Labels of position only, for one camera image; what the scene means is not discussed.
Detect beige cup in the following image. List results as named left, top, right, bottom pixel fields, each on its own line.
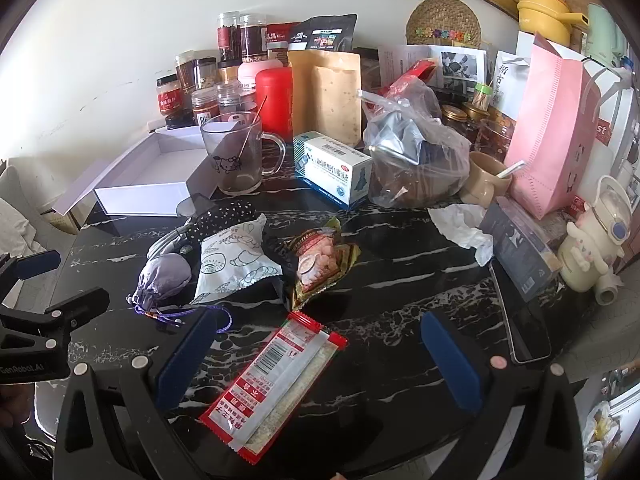
left=459, top=151, right=516, bottom=206

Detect blue white medicine box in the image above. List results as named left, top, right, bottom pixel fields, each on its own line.
left=292, top=131, right=373, bottom=211

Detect white cloth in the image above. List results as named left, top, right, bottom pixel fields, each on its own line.
left=0, top=159, right=66, bottom=257

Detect large glass jar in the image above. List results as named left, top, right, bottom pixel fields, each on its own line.
left=474, top=119, right=516, bottom=162

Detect yellow pot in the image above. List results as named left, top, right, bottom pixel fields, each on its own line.
left=516, top=0, right=572, bottom=47

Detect glass mug with cat print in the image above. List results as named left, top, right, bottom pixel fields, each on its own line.
left=200, top=112, right=287, bottom=196

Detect red white snack packet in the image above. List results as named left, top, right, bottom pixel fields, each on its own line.
left=199, top=311, right=348, bottom=461

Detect black polka dot pouch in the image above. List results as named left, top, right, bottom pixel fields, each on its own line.
left=192, top=199, right=257, bottom=242

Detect brown label tall jar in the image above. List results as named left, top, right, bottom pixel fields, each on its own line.
left=175, top=51, right=196, bottom=92

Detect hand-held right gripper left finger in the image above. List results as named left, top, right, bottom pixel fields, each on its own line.
left=52, top=307, right=221, bottom=480

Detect kraft paper pouch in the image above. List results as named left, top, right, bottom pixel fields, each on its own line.
left=287, top=50, right=362, bottom=148

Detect mint green kettle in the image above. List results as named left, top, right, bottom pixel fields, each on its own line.
left=585, top=2, right=629, bottom=69

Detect clear plastic bag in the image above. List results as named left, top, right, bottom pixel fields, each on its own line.
left=360, top=80, right=473, bottom=208

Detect black oat pouch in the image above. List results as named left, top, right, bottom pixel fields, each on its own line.
left=290, top=15, right=358, bottom=56

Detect black lid jar with slices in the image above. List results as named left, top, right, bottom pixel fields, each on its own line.
left=192, top=58, right=218, bottom=92

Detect tall jar with dark label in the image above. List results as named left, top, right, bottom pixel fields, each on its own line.
left=240, top=15, right=268, bottom=58

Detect black smartphone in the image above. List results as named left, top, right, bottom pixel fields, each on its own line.
left=490, top=260, right=552, bottom=364

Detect thin metal stirrer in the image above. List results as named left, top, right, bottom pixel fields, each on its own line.
left=239, top=95, right=269, bottom=161

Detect red label seasoning jar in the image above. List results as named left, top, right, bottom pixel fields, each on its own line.
left=156, top=74, right=182, bottom=116

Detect tall jar with red label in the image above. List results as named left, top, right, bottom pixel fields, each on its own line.
left=217, top=11, right=242, bottom=63

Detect dark green jar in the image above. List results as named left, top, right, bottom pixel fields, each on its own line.
left=165, top=110, right=197, bottom=131

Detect white cable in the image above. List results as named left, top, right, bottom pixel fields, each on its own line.
left=149, top=229, right=193, bottom=262

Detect pink paper bag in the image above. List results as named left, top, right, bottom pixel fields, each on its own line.
left=504, top=32, right=603, bottom=220

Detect white bread packet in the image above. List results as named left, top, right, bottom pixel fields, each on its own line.
left=190, top=213, right=281, bottom=305

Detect smoky transparent square box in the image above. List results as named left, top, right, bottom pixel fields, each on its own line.
left=176, top=195, right=217, bottom=217

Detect white gift box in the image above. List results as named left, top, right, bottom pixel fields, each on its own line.
left=54, top=125, right=221, bottom=221

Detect dark grey box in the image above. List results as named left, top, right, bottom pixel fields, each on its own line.
left=482, top=197, right=561, bottom=301

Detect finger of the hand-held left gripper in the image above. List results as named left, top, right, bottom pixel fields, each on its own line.
left=0, top=250, right=62, bottom=302
left=0, top=287, right=110, bottom=356

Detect wide jar with dark contents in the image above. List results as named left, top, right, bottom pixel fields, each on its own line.
left=216, top=82, right=251, bottom=113

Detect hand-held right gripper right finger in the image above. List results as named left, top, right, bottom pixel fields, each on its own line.
left=420, top=310, right=586, bottom=480

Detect red pouch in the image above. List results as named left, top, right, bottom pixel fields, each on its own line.
left=266, top=22, right=301, bottom=53

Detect orange jar with clear lid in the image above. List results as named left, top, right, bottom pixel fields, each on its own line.
left=192, top=89, right=219, bottom=126

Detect green cereal packet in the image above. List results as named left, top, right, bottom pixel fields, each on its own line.
left=285, top=217, right=362, bottom=311

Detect toothpick container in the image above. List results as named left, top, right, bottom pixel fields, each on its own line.
left=472, top=82, right=494, bottom=111

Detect printed paper sheets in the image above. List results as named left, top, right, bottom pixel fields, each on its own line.
left=377, top=44, right=489, bottom=92

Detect red canister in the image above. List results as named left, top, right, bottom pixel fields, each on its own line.
left=256, top=67, right=294, bottom=143

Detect cream character bottle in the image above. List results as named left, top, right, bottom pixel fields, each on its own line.
left=557, top=175, right=632, bottom=306

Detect white calligraphy paper bag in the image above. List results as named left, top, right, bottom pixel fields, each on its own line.
left=492, top=50, right=531, bottom=111

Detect small glass jar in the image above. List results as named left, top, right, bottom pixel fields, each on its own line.
left=440, top=104, right=482, bottom=136

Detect crumpled white tissue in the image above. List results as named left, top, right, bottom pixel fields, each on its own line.
left=429, top=203, right=496, bottom=267

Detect pink canister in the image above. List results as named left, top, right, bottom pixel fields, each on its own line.
left=238, top=56, right=285, bottom=92

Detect purple drawstring pouch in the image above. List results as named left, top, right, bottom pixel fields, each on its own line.
left=131, top=252, right=192, bottom=311

